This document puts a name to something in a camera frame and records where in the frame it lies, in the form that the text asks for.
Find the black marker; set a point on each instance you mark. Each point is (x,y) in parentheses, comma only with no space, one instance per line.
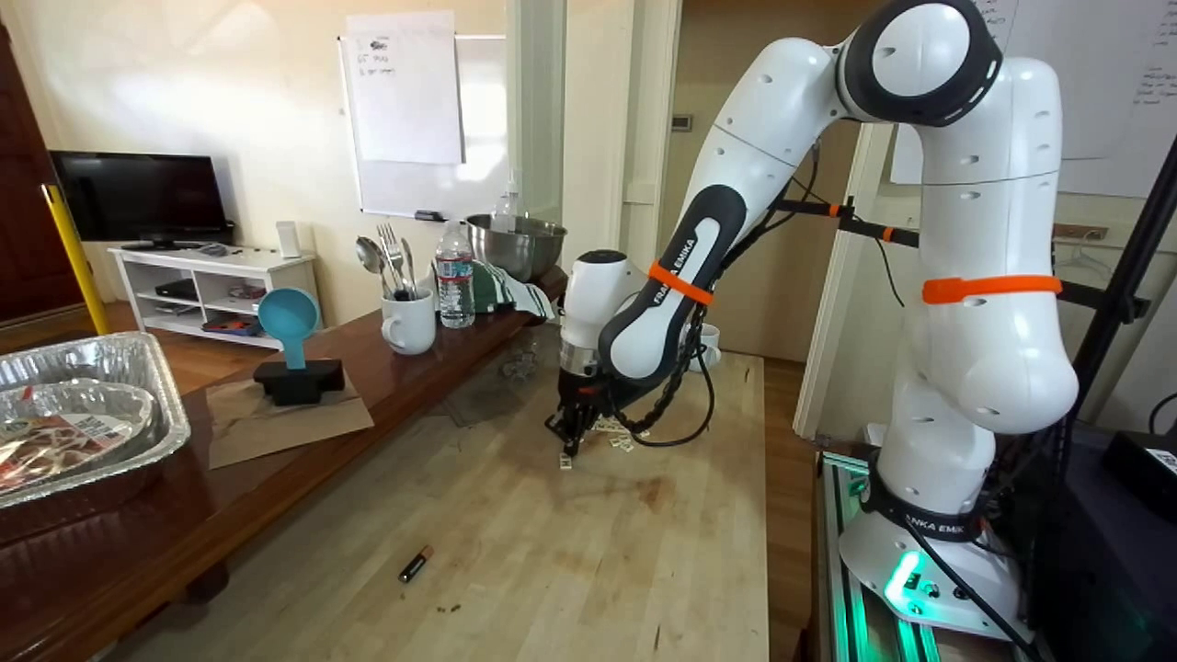
(414,570)

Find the small white ceramic mug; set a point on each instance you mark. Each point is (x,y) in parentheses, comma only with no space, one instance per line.
(716,353)

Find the white television shelf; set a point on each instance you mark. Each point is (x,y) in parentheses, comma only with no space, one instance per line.
(221,262)

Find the yellow stick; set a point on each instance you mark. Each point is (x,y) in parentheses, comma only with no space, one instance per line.
(74,259)

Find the aluminium foil tray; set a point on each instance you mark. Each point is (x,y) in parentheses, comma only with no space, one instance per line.
(134,370)

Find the silver metal utensil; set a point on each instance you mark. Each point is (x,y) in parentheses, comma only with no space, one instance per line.
(397,252)

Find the white whiteboard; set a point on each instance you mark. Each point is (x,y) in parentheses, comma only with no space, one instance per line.
(483,123)

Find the clear plastic water bottle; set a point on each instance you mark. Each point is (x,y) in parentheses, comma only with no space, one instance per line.
(453,289)

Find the black tripod pole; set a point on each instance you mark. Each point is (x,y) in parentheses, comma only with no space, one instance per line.
(1123,289)

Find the black device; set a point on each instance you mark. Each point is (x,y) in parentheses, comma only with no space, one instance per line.
(1143,474)

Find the crumpled plastic wrapper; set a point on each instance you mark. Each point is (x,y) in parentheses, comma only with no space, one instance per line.
(47,437)

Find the stainless steel bowl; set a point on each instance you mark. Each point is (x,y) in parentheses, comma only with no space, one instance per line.
(528,248)

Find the white paper sheet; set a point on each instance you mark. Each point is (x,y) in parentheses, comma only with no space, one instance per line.
(405,99)

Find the blue plastic scoop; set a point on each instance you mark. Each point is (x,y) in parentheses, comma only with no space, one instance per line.
(286,318)

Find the black articulated clamp rod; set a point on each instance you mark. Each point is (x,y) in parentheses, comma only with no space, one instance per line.
(866,225)

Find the clear pump bottle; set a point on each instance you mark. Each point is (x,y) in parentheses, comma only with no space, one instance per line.
(510,212)

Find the clear plastic wrap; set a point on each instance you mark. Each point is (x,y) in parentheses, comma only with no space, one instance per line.
(530,359)

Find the white ceramic utensil mug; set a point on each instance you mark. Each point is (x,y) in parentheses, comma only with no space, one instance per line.
(410,324)

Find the white wall paper sheets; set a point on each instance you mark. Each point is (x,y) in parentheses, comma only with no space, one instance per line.
(1125,99)

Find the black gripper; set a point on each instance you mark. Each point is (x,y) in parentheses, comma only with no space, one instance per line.
(577,398)

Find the dark brown wooden cabinet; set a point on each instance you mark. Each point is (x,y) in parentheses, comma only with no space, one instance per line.
(23,223)

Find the dark brown wooden table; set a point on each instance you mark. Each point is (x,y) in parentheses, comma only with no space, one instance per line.
(122,552)

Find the black control box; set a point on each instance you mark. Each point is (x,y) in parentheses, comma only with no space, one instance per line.
(1103,576)

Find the black block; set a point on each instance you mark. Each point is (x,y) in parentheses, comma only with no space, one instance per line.
(299,386)

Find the green striped towel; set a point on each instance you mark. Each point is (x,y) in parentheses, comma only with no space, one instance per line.
(518,300)

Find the silver metal spoon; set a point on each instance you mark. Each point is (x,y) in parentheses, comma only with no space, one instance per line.
(372,257)

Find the small white box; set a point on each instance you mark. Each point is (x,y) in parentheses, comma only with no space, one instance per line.
(286,241)

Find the brown cardboard sheet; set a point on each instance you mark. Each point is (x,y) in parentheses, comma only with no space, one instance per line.
(279,429)

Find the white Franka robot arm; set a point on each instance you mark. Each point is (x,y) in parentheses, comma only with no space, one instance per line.
(978,185)

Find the black flat television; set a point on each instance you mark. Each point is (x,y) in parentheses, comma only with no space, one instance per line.
(141,196)

